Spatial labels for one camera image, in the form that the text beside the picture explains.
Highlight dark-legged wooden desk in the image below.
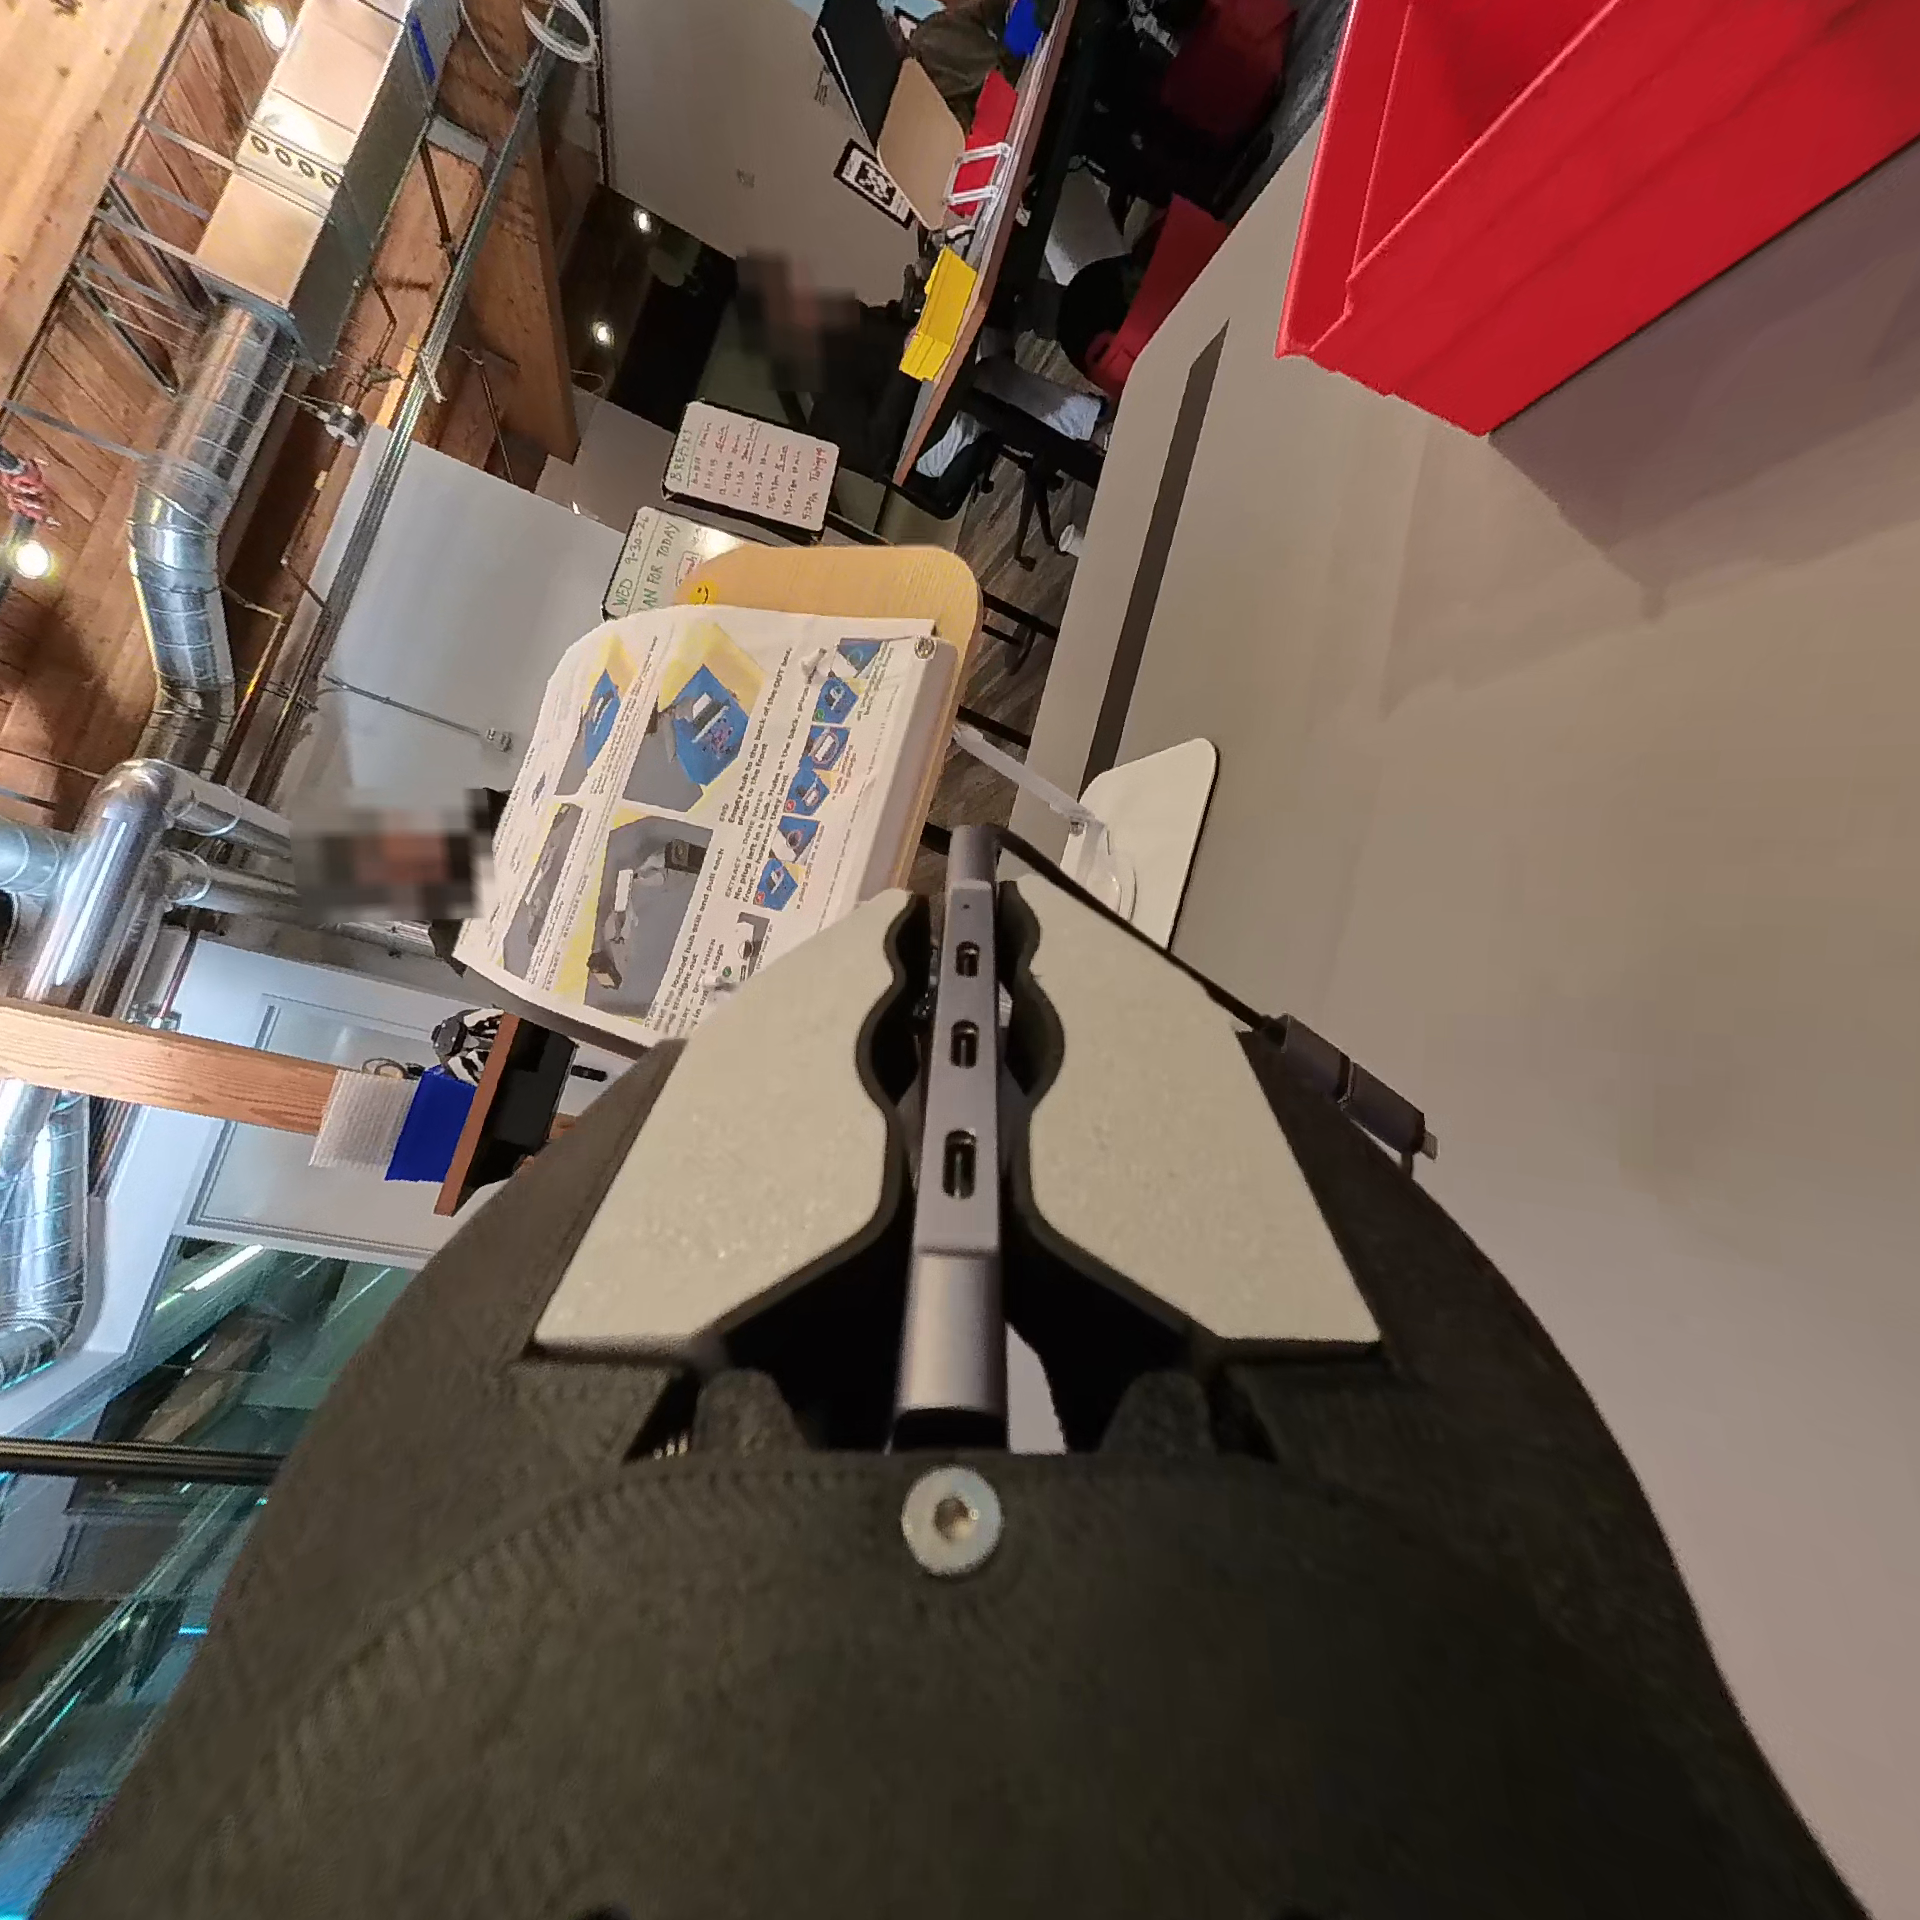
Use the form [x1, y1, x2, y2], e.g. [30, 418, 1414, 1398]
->
[891, 0, 1146, 495]

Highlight white and blue box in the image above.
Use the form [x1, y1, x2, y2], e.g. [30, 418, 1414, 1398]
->
[308, 1068, 483, 1186]

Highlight brown wooden desk frame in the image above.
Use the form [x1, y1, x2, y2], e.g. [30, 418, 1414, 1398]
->
[0, 994, 585, 1220]

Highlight black swivel office chair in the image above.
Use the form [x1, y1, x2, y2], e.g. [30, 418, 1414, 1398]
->
[904, 357, 1116, 575]

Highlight whiteboard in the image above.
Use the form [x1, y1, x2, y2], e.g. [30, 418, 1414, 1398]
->
[600, 510, 726, 622]
[663, 401, 840, 546]

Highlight black and tan board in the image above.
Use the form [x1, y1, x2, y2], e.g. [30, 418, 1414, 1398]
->
[815, 0, 980, 231]

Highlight red and black bag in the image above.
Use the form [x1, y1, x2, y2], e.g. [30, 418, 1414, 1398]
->
[1080, 191, 1239, 398]

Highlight silver insulated pipe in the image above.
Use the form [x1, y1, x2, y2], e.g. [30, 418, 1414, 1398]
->
[0, 757, 297, 1394]

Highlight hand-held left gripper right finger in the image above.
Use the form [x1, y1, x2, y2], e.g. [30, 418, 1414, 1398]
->
[998, 877, 1385, 1450]

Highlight printed instruction sheet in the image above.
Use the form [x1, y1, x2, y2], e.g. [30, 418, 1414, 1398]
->
[454, 613, 943, 1049]

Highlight yellow box stack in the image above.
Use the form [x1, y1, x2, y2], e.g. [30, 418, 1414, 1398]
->
[897, 245, 980, 383]

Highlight instruction sheet on stand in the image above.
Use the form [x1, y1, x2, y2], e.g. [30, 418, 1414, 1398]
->
[450, 545, 1224, 1051]

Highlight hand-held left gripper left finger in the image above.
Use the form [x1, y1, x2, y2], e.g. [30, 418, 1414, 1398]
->
[534, 886, 932, 1450]

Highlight metal ventilation duct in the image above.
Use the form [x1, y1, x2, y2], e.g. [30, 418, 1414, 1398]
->
[124, 0, 460, 770]

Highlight small black white tag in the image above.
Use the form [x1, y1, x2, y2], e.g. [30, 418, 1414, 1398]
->
[833, 137, 916, 231]

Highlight red plastic bin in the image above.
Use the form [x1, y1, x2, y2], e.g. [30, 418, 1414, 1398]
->
[1276, 0, 1920, 442]

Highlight black tripod pole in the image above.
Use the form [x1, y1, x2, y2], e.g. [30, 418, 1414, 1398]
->
[0, 1436, 291, 1490]

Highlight black hub tail cable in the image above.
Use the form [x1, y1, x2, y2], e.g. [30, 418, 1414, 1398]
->
[990, 833, 1442, 1175]

